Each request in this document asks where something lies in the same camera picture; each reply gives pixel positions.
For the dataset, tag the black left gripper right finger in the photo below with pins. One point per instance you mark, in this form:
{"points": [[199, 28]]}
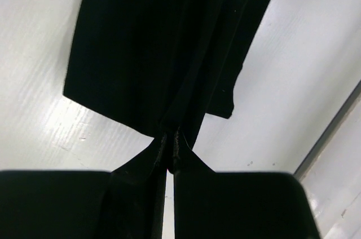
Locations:
{"points": [[209, 204]]}

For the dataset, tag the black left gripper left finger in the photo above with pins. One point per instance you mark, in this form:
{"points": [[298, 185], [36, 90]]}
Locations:
{"points": [[125, 203]]}

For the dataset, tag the black skirt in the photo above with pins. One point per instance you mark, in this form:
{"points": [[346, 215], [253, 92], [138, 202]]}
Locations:
{"points": [[159, 66]]}

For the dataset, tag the aluminium table edge rail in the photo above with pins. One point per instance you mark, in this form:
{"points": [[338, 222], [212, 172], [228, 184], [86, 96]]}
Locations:
{"points": [[347, 107]]}

